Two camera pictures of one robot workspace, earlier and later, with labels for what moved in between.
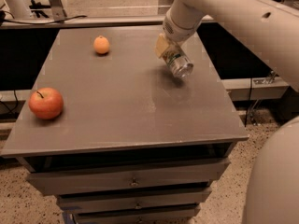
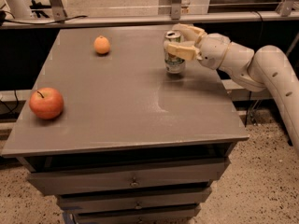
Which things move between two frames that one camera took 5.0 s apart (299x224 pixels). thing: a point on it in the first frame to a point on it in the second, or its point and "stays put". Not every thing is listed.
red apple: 46,103 stays put
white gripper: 177,29 to 213,51
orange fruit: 101,45 stays put
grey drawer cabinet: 117,137 stays put
